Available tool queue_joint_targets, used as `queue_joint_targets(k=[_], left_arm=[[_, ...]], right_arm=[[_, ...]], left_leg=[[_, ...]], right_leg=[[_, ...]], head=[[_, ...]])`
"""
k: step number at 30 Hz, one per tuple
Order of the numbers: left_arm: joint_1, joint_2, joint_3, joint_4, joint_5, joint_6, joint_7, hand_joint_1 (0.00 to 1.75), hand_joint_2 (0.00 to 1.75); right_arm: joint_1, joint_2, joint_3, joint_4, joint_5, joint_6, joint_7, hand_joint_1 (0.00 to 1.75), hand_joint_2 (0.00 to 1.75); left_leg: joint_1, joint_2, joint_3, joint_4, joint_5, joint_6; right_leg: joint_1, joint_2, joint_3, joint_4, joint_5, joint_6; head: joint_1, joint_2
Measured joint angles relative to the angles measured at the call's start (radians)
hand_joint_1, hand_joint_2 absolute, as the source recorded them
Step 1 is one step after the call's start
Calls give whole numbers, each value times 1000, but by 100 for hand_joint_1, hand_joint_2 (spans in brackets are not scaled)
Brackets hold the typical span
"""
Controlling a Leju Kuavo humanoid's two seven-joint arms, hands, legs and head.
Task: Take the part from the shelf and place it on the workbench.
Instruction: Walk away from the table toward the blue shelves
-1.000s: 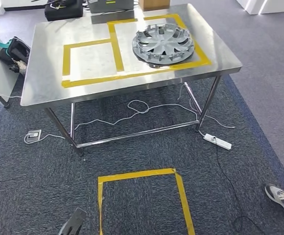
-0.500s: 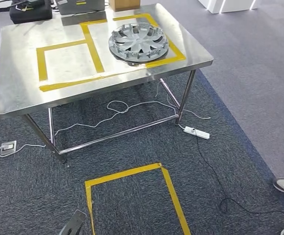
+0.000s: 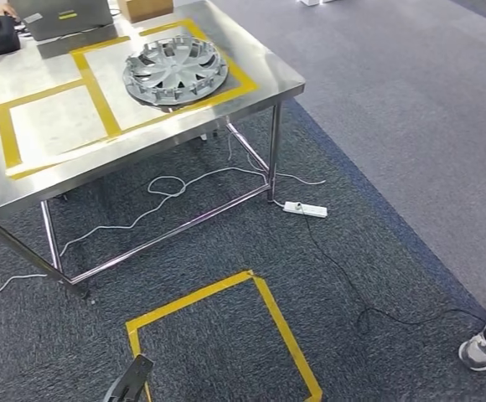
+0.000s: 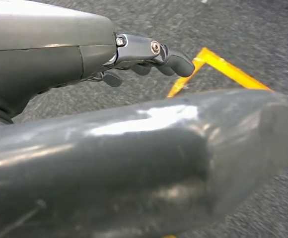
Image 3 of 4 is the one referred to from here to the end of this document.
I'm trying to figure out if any stainless steel workbench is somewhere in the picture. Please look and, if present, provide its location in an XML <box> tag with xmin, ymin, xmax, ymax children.
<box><xmin>0</xmin><ymin>0</ymin><xmax>307</xmax><ymax>301</ymax></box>

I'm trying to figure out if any white power strip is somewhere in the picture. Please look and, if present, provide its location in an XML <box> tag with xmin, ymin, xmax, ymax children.
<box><xmin>283</xmin><ymin>200</ymin><xmax>329</xmax><ymax>219</ymax></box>

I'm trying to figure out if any grey laptop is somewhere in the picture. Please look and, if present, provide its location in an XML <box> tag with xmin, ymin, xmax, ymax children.
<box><xmin>10</xmin><ymin>0</ymin><xmax>115</xmax><ymax>43</ymax></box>

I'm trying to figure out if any yellow floor tape square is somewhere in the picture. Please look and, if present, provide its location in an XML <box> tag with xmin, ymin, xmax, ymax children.
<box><xmin>126</xmin><ymin>269</ymin><xmax>323</xmax><ymax>402</ymax></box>

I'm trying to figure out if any grey plastic wheel hubcap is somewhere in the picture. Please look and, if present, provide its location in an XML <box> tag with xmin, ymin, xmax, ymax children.
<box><xmin>123</xmin><ymin>33</ymin><xmax>229</xmax><ymax>107</ymax></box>

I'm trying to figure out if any large yellow tape frame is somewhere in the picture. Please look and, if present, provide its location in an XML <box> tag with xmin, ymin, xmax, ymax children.
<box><xmin>70</xmin><ymin>18</ymin><xmax>259</xmax><ymax>140</ymax></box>

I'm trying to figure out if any white floor cable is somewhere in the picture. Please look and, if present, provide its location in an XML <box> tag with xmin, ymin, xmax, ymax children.
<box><xmin>0</xmin><ymin>165</ymin><xmax>270</xmax><ymax>308</ymax></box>
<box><xmin>226</xmin><ymin>130</ymin><xmax>328</xmax><ymax>211</ymax></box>

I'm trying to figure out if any person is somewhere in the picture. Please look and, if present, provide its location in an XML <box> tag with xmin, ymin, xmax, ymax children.
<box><xmin>457</xmin><ymin>288</ymin><xmax>486</xmax><ymax>373</ymax></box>
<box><xmin>0</xmin><ymin>2</ymin><xmax>20</xmax><ymax>22</ymax></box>

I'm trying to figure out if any black floor cable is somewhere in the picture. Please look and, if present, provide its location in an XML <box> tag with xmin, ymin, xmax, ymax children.
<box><xmin>298</xmin><ymin>205</ymin><xmax>486</xmax><ymax>334</ymax></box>

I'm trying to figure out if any dark left robot hand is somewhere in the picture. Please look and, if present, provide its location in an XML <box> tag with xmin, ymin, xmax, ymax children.
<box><xmin>102</xmin><ymin>353</ymin><xmax>155</xmax><ymax>402</ymax></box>

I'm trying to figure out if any small yellow tape frame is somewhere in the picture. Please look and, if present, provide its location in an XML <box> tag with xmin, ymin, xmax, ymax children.
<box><xmin>0</xmin><ymin>77</ymin><xmax>123</xmax><ymax>182</ymax></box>

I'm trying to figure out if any brown cardboard box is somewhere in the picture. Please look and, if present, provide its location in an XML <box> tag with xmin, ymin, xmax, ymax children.
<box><xmin>117</xmin><ymin>0</ymin><xmax>175</xmax><ymax>24</ymax></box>

